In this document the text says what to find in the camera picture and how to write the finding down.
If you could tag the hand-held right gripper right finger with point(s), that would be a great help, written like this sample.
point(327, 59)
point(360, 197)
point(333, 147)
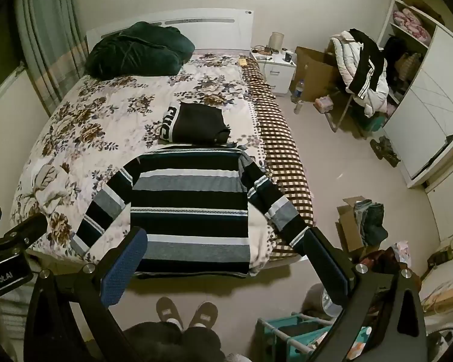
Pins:
point(324, 267)

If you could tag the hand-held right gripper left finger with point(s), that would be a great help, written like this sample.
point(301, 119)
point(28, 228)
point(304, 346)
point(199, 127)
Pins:
point(124, 267)

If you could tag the striped knit sweater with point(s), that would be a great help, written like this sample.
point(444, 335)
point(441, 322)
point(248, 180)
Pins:
point(188, 196)

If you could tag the small cardboard box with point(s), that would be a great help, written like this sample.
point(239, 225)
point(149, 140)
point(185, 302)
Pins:
point(347, 226)

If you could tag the crumpled white cloth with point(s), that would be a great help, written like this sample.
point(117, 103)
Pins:
point(49, 188)

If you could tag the grey slipper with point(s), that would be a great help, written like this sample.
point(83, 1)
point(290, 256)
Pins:
point(204, 313)
point(169, 311)

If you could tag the teal laundry rack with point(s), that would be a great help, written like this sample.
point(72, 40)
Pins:
point(275, 332)

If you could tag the person's black trousers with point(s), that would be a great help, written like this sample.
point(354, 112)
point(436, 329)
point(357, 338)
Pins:
point(173, 343)

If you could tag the brown checked blanket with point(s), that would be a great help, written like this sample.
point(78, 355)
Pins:
point(283, 158)

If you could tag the dark shoes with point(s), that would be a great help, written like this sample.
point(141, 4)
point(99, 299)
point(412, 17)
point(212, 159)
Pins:
point(385, 150)

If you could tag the floral blanket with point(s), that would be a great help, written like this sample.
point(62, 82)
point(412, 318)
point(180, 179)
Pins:
point(109, 120)

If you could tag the chair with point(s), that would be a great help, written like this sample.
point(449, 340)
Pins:
point(341, 115)

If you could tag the black garment with white lettering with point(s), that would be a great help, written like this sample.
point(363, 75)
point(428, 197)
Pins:
point(200, 124)

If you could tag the metal can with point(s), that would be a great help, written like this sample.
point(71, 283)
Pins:
point(298, 107)

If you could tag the pink tissue pack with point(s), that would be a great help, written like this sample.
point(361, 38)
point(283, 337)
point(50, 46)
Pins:
point(323, 105)

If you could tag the window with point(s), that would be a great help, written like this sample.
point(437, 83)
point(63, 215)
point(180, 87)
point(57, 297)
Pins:
point(0, 52)

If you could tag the plastic water bottle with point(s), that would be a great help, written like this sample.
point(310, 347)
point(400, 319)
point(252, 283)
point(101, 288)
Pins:
point(298, 90)

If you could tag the green curtain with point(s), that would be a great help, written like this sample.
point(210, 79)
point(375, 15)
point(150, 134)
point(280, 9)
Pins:
point(49, 37)

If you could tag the large cardboard box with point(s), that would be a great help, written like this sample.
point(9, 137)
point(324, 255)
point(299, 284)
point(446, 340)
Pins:
point(313, 71)

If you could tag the white nightstand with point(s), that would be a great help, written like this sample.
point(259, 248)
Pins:
point(277, 75)

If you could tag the black jacket with white stripe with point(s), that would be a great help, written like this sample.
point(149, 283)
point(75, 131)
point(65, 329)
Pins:
point(366, 68)

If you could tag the dark green pillows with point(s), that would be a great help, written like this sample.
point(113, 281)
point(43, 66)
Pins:
point(139, 51)

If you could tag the dark mug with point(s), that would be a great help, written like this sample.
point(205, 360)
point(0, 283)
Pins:
point(289, 56)

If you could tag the small yellow object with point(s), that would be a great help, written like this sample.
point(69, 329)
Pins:
point(243, 62)

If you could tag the beige table lamp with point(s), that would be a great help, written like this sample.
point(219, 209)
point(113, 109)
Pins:
point(276, 40)

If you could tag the white bed headboard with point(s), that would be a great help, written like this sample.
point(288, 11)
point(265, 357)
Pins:
point(211, 30)

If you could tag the pink bedding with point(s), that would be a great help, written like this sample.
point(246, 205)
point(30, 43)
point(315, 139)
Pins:
point(413, 22)

